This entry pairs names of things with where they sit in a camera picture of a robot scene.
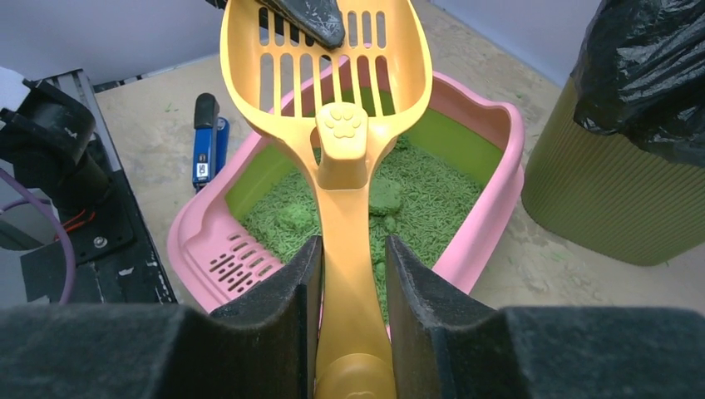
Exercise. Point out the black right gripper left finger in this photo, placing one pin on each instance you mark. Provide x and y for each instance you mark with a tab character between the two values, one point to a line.
261	345

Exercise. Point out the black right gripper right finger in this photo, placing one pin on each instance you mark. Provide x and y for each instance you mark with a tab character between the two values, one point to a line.
446	344

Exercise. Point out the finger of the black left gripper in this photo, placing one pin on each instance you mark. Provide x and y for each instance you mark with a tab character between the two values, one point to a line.
320	19

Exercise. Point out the yellow litter scoop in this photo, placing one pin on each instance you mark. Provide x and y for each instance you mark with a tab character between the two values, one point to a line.
381	88

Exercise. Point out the green cat litter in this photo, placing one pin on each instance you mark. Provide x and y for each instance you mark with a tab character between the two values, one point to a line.
414	195

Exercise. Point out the pink and green litter box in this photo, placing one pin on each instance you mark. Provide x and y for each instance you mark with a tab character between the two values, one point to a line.
218	260

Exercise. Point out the blue and black stapler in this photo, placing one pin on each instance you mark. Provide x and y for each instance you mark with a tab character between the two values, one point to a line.
211	141

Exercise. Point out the olive green trash bin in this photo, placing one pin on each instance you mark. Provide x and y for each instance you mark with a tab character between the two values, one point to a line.
605	194

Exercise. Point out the black trash bag liner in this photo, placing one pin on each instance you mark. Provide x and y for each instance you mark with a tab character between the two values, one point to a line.
640	74

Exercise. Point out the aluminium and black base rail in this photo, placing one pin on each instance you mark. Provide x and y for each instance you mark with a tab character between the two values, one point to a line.
117	261

